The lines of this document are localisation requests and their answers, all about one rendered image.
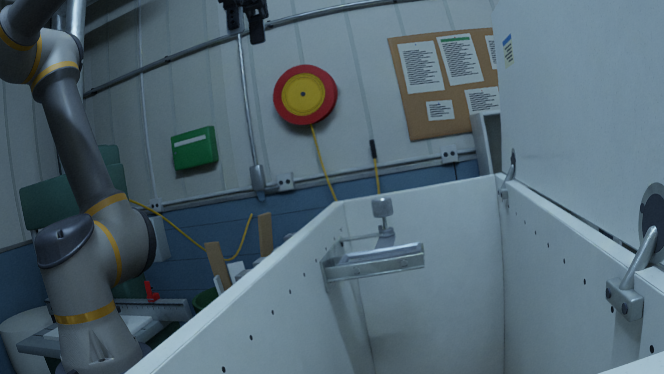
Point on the white cabinet carcass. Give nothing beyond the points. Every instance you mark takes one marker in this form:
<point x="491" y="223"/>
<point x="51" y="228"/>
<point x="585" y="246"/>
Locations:
<point x="441" y="290"/>

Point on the grey upright wall conduit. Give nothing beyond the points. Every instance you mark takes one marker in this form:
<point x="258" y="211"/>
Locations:
<point x="249" y="114"/>

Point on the green round bin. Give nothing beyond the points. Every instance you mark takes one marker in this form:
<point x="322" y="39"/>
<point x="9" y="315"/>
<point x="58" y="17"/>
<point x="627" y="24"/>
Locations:
<point x="206" y="300"/>

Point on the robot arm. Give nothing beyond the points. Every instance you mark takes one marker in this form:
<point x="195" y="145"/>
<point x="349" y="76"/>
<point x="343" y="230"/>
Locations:
<point x="67" y="129"/>

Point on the white round drum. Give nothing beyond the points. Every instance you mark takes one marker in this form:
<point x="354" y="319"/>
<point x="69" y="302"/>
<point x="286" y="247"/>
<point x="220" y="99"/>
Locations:
<point x="20" y="337"/>

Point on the white cabinet door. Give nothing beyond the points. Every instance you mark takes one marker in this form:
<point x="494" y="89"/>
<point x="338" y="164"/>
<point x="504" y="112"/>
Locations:
<point x="581" y="104"/>

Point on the green wall box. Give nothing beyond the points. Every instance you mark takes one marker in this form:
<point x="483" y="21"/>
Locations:
<point x="194" y="149"/>

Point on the cork notice board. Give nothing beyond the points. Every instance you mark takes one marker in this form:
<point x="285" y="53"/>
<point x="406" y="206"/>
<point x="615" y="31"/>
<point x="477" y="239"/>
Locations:
<point x="410" y="116"/>

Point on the white board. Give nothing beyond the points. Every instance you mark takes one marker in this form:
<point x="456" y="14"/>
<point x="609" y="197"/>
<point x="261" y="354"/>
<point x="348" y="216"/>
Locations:
<point x="234" y="270"/>

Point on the white wall socket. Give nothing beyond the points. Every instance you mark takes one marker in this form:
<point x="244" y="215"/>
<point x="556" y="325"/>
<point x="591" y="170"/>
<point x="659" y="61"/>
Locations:
<point x="450" y="155"/>
<point x="155" y="205"/>
<point x="285" y="181"/>

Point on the red saw clamp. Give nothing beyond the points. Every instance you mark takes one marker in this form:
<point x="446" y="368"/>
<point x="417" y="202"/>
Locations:
<point x="151" y="293"/>

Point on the grey round depth knob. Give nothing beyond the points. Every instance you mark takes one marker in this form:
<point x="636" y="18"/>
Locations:
<point x="382" y="207"/>

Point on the brown wood board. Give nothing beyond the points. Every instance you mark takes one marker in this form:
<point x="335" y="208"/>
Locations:
<point x="217" y="264"/>
<point x="265" y="233"/>

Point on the grey metal mounting plate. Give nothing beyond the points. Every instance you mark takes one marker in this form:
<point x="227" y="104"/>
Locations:
<point x="371" y="262"/>

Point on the grey slanting wall conduit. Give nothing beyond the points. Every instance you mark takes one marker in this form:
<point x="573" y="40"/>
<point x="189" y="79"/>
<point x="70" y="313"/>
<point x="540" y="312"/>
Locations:
<point x="171" y="57"/>

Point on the grey metal door hinge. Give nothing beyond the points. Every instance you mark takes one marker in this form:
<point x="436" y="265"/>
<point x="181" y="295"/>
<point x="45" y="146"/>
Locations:
<point x="625" y="298"/>
<point x="508" y="174"/>

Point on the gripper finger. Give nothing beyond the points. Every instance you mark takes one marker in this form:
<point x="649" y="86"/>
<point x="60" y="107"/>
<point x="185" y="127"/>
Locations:
<point x="231" y="13"/>
<point x="258" y="23"/>

